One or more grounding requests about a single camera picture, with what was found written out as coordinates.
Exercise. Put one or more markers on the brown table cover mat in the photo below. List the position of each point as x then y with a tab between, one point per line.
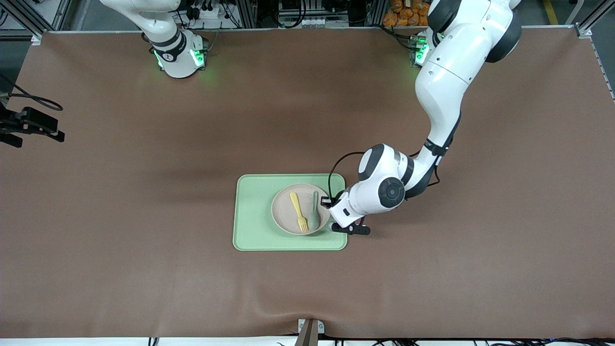
96	216

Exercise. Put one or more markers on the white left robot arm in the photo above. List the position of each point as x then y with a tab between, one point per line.
447	81

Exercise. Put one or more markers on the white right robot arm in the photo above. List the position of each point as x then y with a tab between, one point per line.
178	57

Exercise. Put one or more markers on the aluminium frame profile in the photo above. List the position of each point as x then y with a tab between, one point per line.
588	24
377	12
29	24
247	14

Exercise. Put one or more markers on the light green rectangular tray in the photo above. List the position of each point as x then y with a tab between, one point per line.
254	216

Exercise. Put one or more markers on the round beige plate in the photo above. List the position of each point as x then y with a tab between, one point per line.
283	211

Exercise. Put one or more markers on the grey-green plastic spoon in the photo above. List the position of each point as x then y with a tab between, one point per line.
313	221

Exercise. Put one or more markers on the yellow plastic fork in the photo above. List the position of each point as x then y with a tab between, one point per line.
295	202

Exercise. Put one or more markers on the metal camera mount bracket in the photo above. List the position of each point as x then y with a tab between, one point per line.
310	334

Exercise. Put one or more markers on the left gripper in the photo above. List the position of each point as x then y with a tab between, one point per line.
335	198

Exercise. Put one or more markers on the white power strip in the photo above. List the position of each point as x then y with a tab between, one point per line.
204	13

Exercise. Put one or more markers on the black box with white connectors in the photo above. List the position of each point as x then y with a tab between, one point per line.
312	21

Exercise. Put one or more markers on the orange round food pile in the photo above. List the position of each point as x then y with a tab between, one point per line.
406	14

